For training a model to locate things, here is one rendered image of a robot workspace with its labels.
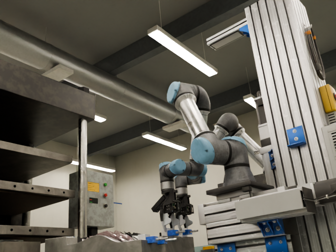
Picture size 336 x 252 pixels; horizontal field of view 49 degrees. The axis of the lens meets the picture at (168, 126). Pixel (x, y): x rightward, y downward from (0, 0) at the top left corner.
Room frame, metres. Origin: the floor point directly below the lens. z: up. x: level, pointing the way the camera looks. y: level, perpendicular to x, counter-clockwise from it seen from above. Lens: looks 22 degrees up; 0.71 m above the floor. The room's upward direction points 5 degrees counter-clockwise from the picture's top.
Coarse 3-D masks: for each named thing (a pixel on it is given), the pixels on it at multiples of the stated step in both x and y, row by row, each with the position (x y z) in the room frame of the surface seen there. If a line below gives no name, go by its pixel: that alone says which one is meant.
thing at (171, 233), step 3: (162, 228) 1.97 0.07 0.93; (168, 228) 1.96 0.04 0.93; (171, 228) 1.98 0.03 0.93; (162, 231) 1.97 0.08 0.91; (168, 231) 1.95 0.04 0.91; (171, 231) 1.94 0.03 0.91; (174, 231) 1.94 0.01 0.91; (177, 231) 1.93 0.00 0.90; (180, 231) 1.92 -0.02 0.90; (183, 231) 1.91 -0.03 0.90; (162, 234) 1.97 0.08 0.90; (165, 234) 1.96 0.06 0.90; (168, 234) 1.95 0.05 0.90; (171, 234) 1.94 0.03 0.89; (174, 234) 1.94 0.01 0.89; (177, 234) 1.96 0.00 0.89; (168, 237) 1.96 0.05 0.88; (171, 237) 1.98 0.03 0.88
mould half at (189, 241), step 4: (136, 236) 2.18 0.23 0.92; (160, 236) 1.92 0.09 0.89; (164, 236) 1.92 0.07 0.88; (176, 236) 2.00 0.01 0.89; (180, 236) 2.03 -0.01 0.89; (188, 236) 2.09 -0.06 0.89; (192, 236) 2.12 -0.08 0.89; (176, 240) 2.00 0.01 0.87; (180, 240) 2.03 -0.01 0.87; (184, 240) 2.05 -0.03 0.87; (188, 240) 2.08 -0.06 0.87; (192, 240) 2.11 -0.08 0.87; (168, 244) 1.95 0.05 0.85; (172, 244) 1.97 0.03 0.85; (176, 244) 2.00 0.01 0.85; (180, 244) 2.02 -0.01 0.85; (184, 244) 2.05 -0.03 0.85; (188, 244) 2.08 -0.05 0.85; (192, 244) 2.11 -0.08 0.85; (168, 248) 1.94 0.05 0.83; (172, 248) 1.97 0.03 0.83; (176, 248) 1.99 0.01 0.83; (180, 248) 2.02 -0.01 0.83; (184, 248) 2.05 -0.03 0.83; (188, 248) 2.08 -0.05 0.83; (192, 248) 2.11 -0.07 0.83
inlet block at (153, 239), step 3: (138, 234) 1.69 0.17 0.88; (141, 234) 1.69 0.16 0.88; (144, 234) 1.68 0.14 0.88; (147, 234) 1.71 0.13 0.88; (138, 237) 1.69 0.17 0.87; (141, 237) 1.69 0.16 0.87; (144, 237) 1.68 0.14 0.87; (147, 237) 1.68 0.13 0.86; (150, 237) 1.68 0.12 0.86; (153, 237) 1.67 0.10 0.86; (156, 237) 1.70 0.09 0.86; (159, 237) 1.68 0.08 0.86; (162, 237) 1.68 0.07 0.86; (165, 237) 1.67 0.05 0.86; (147, 240) 1.68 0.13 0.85; (150, 240) 1.68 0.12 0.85; (153, 240) 1.67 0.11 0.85; (156, 240) 1.69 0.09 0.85; (150, 243) 1.71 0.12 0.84
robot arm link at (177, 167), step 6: (174, 162) 1.82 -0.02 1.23; (180, 162) 1.83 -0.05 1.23; (186, 162) 1.88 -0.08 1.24; (168, 168) 1.86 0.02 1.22; (174, 168) 1.82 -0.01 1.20; (180, 168) 1.83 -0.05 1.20; (186, 168) 1.87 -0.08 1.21; (168, 174) 1.89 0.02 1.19; (174, 174) 1.87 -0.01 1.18; (180, 174) 1.88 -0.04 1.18; (186, 174) 1.90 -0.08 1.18
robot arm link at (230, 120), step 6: (228, 114) 2.07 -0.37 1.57; (222, 120) 2.05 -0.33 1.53; (228, 120) 2.05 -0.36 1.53; (234, 120) 2.07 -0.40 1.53; (216, 126) 2.07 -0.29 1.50; (222, 126) 2.05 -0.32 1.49; (228, 126) 2.06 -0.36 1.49; (234, 126) 2.10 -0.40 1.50; (216, 132) 2.06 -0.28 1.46; (222, 132) 2.06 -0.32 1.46; (228, 132) 2.08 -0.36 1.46; (192, 180) 2.17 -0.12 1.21
